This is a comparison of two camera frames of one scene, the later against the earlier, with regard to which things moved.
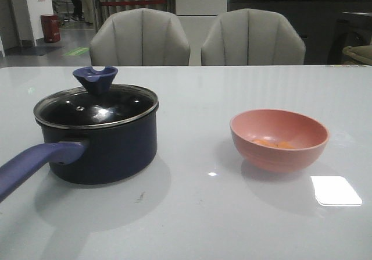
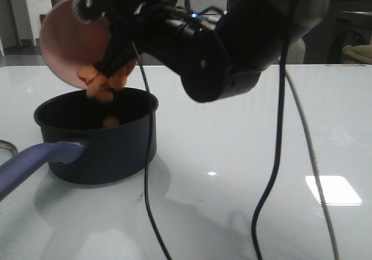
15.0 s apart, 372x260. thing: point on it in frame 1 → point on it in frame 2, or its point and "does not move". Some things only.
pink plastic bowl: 308,135 → 69,43
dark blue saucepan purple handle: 102,132 does not move
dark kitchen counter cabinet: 326,27 does not move
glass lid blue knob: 97,102 → 8,151
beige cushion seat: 361,54 does not move
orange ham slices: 282,144 → 102,88
